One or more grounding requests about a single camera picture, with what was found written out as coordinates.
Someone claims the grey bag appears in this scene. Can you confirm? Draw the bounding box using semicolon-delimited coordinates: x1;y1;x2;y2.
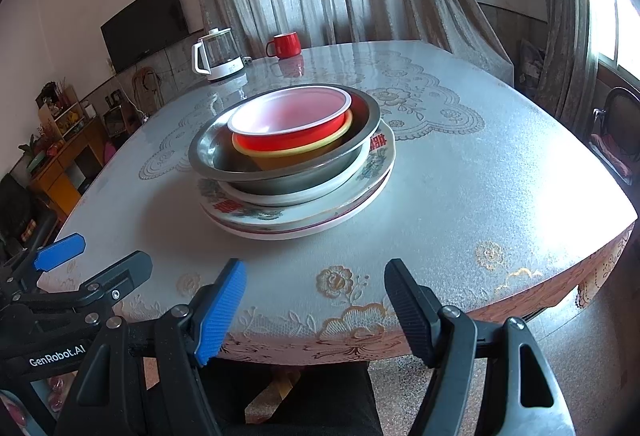
517;38;548;97

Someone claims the black television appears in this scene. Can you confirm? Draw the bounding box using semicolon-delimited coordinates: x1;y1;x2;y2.
100;0;191;74

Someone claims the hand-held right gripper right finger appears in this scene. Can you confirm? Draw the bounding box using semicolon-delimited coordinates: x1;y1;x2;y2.
384;258;576;436

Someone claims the black armchair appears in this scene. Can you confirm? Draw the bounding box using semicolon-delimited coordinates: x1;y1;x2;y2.
0;172;58;267

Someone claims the pink-rimmed floral plate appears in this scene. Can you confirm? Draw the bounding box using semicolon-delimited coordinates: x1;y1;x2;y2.
198;166;396;242

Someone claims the grey side curtain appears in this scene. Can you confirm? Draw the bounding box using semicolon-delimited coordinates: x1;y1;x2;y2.
520;0;601;122

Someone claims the bright window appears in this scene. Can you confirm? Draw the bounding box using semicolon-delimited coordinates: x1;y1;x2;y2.
582;0;640;82

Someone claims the stainless steel bowl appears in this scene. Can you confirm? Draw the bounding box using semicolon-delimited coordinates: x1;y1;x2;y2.
188;87;382;197

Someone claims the small dark appliance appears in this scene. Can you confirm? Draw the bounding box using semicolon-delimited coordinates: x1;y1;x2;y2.
102;108;128;137

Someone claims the dark wooden armchair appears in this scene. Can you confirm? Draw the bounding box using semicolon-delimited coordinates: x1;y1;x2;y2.
587;87;640;187

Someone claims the glass electric kettle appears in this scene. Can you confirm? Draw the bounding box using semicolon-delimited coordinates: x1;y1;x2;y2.
192;27;247;83

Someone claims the yellow bowl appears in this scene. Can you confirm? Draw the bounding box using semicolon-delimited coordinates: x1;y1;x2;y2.
231;110;354;172

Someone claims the red mug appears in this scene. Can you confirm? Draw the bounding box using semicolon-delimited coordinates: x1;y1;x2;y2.
265;32;302;60

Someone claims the wooden shelf cabinet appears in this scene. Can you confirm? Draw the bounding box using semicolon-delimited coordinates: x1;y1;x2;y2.
27;81;108;219

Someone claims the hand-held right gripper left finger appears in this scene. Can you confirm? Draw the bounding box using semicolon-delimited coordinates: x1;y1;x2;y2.
52;257;248;436

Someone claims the red bowl white inside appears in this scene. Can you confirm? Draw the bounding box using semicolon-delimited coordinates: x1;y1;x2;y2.
227;86;353;152

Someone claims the wooden chair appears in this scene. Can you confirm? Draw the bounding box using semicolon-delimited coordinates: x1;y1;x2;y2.
131;66;163;114

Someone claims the white floral plate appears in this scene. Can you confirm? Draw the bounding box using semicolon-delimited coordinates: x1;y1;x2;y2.
218;118;397;208

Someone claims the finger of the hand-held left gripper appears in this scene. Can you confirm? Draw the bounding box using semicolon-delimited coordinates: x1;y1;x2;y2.
10;251;153;317
0;232;87;297

